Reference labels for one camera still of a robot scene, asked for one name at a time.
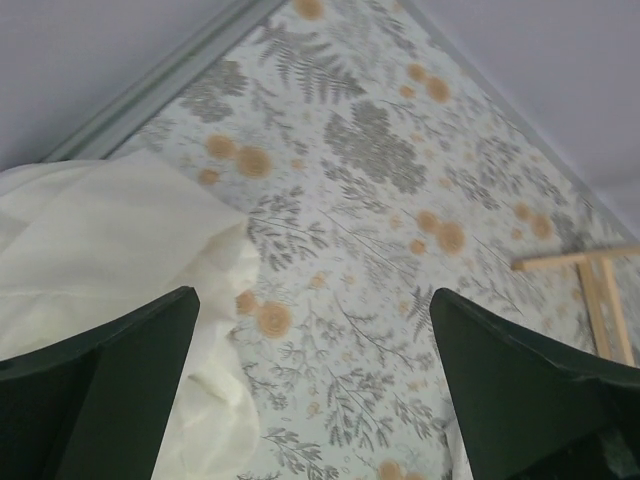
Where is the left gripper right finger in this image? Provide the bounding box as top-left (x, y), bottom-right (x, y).
top-left (430, 288), bottom-right (639, 479)

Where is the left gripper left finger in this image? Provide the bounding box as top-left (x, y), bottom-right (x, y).
top-left (1, 287), bottom-right (200, 480)

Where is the cream white garment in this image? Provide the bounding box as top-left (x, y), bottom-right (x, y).
top-left (1, 152), bottom-right (260, 479)

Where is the floral table mat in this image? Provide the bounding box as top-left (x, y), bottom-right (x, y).
top-left (44, 0), bottom-right (640, 480)

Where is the wooden rack frame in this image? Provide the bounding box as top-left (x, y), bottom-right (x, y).
top-left (511, 245), bottom-right (639, 367)

